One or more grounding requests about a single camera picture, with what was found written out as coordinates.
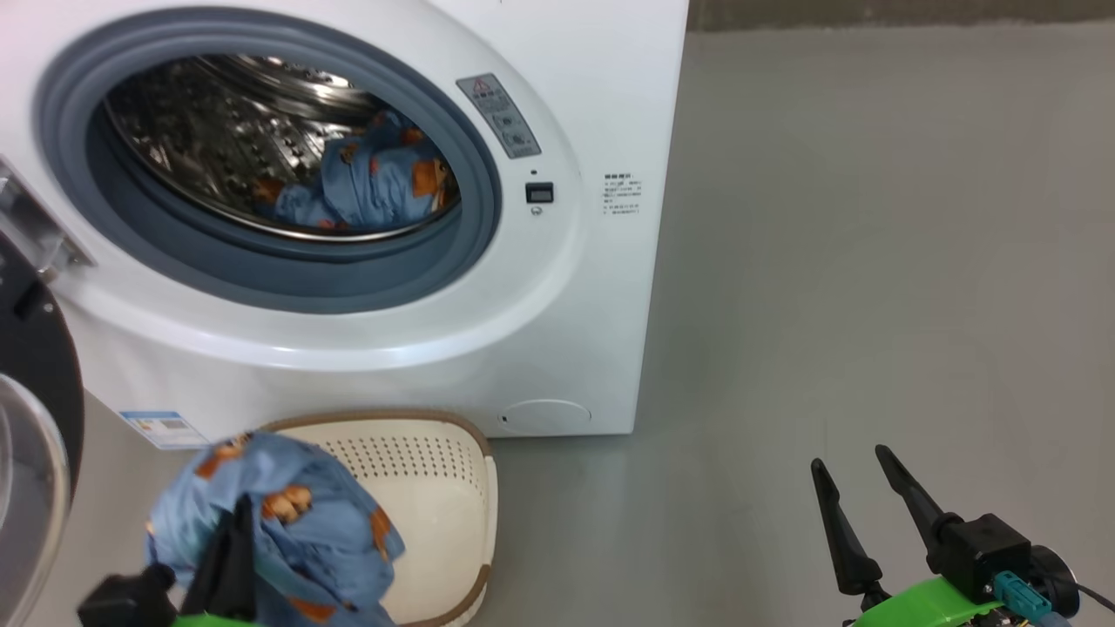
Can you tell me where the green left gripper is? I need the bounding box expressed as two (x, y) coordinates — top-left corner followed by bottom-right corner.
(170, 495), (262, 627)

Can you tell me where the cream perforated laundry basket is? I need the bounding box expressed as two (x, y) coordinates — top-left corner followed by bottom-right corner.
(253, 409), (499, 627)

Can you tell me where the white front-load washing machine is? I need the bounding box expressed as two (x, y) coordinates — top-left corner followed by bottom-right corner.
(0, 0), (691, 445)

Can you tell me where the blue energy label sticker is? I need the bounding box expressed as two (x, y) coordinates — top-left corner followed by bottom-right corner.
(120, 410), (210, 450)

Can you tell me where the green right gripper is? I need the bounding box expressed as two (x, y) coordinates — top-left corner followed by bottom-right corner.
(810, 444), (1007, 627)

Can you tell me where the grey warning sticker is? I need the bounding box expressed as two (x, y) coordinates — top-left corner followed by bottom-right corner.
(456, 73), (543, 159)

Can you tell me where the blue bear print garment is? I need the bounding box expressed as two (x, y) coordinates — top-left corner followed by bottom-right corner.
(144, 433), (406, 627)
(254, 109), (460, 232)

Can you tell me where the teal cable connector plug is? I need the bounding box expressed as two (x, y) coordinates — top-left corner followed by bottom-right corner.
(993, 570), (1072, 627)

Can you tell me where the round glass washing machine door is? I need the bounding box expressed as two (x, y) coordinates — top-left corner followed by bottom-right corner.
(0, 235), (85, 627)

